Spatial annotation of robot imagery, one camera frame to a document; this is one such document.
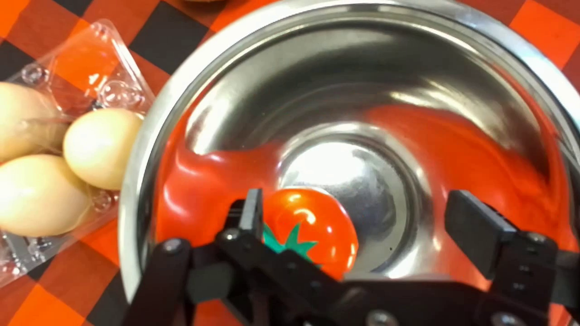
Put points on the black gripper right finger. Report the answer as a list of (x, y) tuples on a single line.
[(525, 272)]

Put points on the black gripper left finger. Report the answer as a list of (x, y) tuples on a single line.
[(241, 277)]

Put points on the red toy tomato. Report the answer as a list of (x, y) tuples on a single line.
[(313, 214)]

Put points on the silver metal bowl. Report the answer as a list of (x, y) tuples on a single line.
[(362, 78)]

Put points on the beige egg in carton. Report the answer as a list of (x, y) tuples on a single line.
[(23, 120), (36, 196), (101, 147)]

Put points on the red black checkered tablecloth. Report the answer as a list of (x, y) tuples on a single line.
[(150, 42)]

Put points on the clear plastic egg carton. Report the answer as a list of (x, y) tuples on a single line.
[(90, 65)]

